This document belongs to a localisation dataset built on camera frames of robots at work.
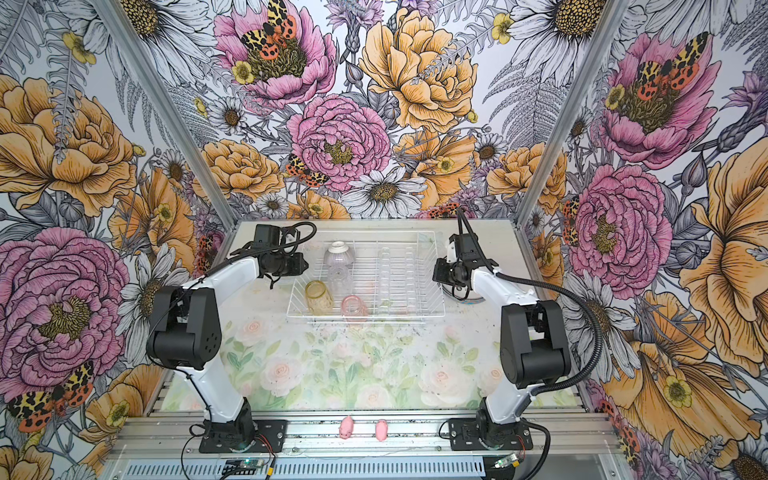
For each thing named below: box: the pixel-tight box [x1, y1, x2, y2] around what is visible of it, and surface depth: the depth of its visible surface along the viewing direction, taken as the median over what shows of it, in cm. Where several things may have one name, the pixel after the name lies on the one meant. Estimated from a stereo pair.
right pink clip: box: [375, 419, 388, 442], surface depth 76 cm
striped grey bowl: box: [323, 241, 355, 265], surface depth 106 cm
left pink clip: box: [339, 416, 354, 440], surface depth 77 cm
